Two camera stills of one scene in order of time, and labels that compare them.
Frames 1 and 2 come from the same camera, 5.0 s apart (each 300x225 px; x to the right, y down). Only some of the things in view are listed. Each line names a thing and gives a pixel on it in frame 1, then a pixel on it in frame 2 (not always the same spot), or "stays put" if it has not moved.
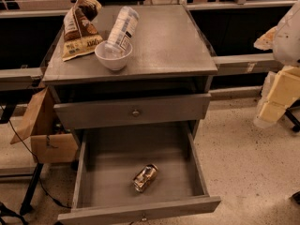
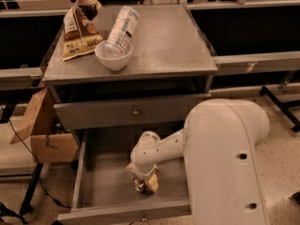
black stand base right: [288, 112] stays put
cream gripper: [288, 44] to [145, 172]
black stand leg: [26, 205] stays put
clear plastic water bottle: [123, 29] stays put
